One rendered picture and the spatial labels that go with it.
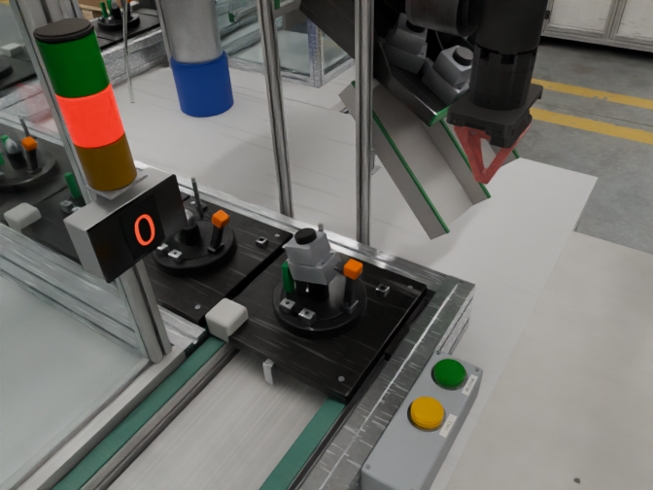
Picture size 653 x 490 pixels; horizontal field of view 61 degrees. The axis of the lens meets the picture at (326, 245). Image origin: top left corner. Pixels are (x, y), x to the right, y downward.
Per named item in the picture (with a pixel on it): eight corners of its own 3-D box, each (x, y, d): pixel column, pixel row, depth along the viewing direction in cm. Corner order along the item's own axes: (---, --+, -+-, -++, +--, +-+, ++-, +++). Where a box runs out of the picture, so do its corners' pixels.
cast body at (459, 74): (466, 99, 85) (490, 63, 79) (448, 108, 83) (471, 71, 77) (429, 64, 87) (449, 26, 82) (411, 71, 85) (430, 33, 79)
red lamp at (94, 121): (135, 130, 56) (121, 83, 52) (94, 153, 52) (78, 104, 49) (102, 120, 58) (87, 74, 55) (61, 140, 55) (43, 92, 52)
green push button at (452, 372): (468, 375, 75) (470, 366, 73) (457, 397, 72) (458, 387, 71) (440, 363, 76) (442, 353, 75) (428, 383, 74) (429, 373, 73)
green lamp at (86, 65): (121, 82, 52) (106, 29, 49) (77, 103, 49) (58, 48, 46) (86, 72, 55) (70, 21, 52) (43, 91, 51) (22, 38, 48)
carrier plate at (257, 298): (427, 294, 87) (428, 283, 86) (346, 405, 72) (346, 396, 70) (300, 244, 98) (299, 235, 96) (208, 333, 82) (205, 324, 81)
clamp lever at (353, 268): (359, 300, 80) (363, 262, 74) (351, 309, 78) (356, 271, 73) (337, 290, 81) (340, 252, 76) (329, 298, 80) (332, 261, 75)
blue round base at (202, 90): (245, 100, 166) (237, 51, 156) (209, 122, 156) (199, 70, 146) (205, 90, 172) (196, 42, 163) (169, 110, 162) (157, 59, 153)
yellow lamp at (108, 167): (147, 173, 59) (135, 131, 56) (110, 196, 56) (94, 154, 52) (116, 161, 61) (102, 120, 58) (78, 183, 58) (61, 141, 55)
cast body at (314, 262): (344, 267, 79) (331, 226, 76) (327, 286, 76) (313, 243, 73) (299, 261, 84) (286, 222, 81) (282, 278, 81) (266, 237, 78)
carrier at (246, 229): (293, 242, 98) (288, 182, 90) (200, 330, 83) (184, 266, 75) (193, 203, 109) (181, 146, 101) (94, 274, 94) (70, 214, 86)
